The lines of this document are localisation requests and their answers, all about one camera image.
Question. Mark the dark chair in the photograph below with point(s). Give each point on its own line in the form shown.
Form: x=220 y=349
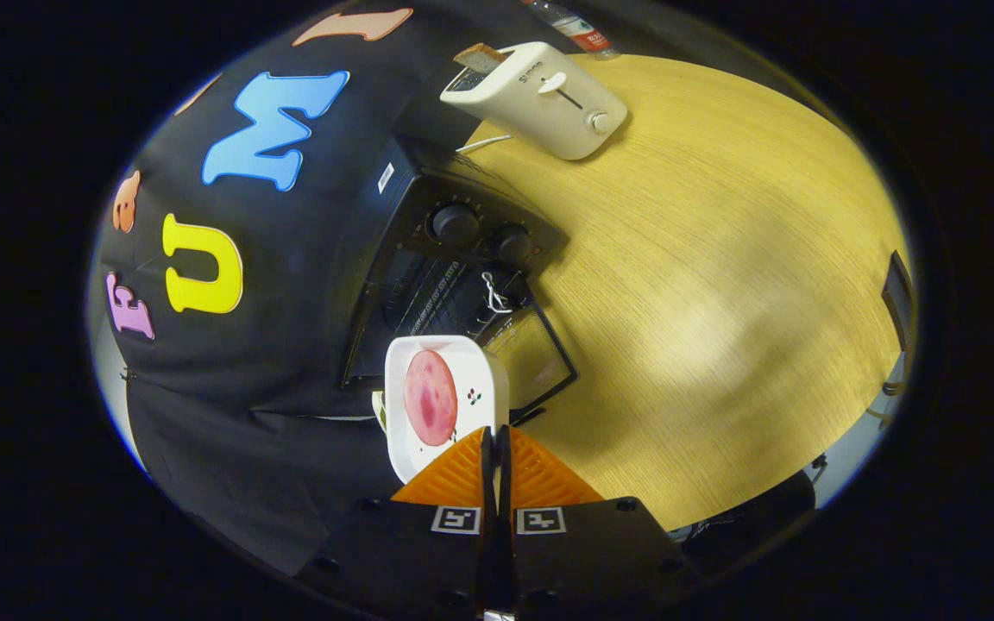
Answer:
x=898 y=297

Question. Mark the black toaster oven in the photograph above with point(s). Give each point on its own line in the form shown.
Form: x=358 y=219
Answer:
x=462 y=224

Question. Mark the brown bread slice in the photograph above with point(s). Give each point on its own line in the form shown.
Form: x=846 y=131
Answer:
x=481 y=58

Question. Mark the white pop-up toaster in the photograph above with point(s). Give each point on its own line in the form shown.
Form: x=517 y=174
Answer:
x=549 y=112

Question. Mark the clear water bottle red label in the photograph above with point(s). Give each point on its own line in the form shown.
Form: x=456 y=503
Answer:
x=583 y=34

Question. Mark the pink ham slice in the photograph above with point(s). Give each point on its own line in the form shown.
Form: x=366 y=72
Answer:
x=430 y=397

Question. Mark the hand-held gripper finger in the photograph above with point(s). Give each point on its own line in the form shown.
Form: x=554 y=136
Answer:
x=504 y=474
x=487 y=474

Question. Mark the white square plate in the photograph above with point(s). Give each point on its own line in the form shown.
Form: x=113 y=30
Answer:
x=475 y=371

